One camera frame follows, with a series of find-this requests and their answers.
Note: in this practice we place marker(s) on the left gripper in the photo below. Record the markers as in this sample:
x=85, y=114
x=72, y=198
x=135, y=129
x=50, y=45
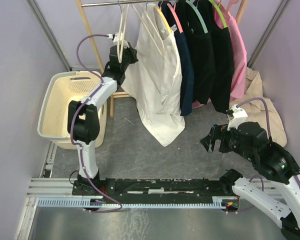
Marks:
x=133, y=53

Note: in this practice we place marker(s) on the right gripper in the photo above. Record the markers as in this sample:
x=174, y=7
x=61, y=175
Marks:
x=218, y=132

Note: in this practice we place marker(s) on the white t shirt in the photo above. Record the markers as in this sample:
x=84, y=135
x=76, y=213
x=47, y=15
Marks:
x=155, y=83

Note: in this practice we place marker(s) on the yellow hanger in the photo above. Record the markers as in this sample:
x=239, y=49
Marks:
x=159, y=20

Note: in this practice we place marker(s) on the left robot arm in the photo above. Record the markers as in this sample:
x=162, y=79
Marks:
x=83, y=122

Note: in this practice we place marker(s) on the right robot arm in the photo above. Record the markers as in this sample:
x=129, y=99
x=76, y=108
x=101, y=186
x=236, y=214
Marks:
x=250, y=141

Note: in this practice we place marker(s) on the white plastic hanger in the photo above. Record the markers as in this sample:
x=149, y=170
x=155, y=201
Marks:
x=124, y=9

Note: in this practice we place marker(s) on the navy blue t shirt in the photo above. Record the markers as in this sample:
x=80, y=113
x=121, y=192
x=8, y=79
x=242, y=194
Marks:
x=187, y=83

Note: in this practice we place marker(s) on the black t shirt right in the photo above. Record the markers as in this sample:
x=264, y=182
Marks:
x=223, y=55

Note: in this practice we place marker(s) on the black t shirt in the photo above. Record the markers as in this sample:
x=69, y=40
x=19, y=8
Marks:
x=201, y=52
x=223, y=55

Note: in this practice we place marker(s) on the pink hanger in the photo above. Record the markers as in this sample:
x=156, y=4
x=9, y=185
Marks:
x=231, y=3
x=176, y=24

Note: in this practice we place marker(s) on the black t shirt left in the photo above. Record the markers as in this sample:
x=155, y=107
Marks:
x=201, y=52

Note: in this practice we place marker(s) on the pink t shirt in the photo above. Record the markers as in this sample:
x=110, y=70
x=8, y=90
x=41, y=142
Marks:
x=239, y=57

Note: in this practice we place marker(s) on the lime green hanger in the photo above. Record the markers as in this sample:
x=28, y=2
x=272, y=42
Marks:
x=218, y=10

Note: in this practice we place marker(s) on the pink hanger far right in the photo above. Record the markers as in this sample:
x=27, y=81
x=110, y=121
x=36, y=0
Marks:
x=231, y=3

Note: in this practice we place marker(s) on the beige garment on floor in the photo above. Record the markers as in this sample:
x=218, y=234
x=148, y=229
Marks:
x=255, y=109

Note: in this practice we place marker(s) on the cream laundry basket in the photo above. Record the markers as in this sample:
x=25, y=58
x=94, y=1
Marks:
x=63, y=88

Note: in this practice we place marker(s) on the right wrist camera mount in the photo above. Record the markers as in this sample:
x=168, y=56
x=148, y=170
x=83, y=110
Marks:
x=236, y=116

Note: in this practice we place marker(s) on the white slotted cable duct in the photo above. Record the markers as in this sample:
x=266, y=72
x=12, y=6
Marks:
x=77, y=202

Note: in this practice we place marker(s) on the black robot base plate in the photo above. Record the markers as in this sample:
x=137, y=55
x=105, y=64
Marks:
x=165, y=191

